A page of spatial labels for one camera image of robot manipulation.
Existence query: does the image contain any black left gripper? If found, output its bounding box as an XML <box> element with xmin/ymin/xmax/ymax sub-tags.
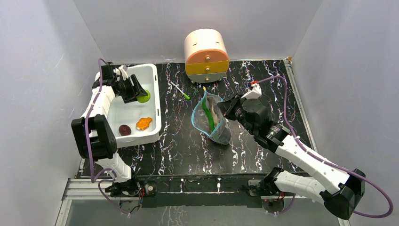
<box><xmin>117</xmin><ymin>76</ymin><xmax>147</xmax><ymax>104</ymax></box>

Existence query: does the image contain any green toy apple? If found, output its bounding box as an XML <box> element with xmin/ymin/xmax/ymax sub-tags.
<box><xmin>136</xmin><ymin>90</ymin><xmax>151</xmax><ymax>103</ymax></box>

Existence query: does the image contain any grey toy fish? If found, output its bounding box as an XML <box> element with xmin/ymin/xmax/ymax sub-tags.
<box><xmin>207</xmin><ymin>97</ymin><xmax>220</xmax><ymax>127</ymax></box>

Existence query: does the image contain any clear zip top bag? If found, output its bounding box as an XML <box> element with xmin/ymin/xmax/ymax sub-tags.
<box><xmin>191</xmin><ymin>87</ymin><xmax>231</xmax><ymax>145</ymax></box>

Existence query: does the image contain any green toy chili pepper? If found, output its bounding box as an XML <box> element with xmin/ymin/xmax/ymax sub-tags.
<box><xmin>201</xmin><ymin>99</ymin><xmax>215</xmax><ymax>132</ymax></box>

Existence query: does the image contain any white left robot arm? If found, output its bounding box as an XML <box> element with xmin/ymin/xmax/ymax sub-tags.
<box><xmin>71</xmin><ymin>63</ymin><xmax>151</xmax><ymax>196</ymax></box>

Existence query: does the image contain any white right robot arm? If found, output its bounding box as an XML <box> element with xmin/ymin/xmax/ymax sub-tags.
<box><xmin>217</xmin><ymin>95</ymin><xmax>365</xmax><ymax>220</ymax></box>

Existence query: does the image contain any orange toy food piece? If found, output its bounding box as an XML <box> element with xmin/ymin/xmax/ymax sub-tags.
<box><xmin>136</xmin><ymin>117</ymin><xmax>152</xmax><ymax>131</ymax></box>

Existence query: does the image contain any white plastic bin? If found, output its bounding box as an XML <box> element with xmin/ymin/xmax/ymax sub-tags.
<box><xmin>88</xmin><ymin>64</ymin><xmax>162</xmax><ymax>148</ymax></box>

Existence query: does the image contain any green white pen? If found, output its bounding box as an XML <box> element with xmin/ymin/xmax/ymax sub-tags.
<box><xmin>170</xmin><ymin>82</ymin><xmax>191</xmax><ymax>100</ymax></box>

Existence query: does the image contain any round orange drawer cabinet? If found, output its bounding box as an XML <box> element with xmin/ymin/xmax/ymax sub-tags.
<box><xmin>184</xmin><ymin>29</ymin><xmax>230</xmax><ymax>83</ymax></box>

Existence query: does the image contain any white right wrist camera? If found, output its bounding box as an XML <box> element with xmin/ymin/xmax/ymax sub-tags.
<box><xmin>241</xmin><ymin>81</ymin><xmax>262</xmax><ymax>99</ymax></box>

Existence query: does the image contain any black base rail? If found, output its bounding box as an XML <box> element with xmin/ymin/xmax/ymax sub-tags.
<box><xmin>111</xmin><ymin>174</ymin><xmax>297</xmax><ymax>216</ymax></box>

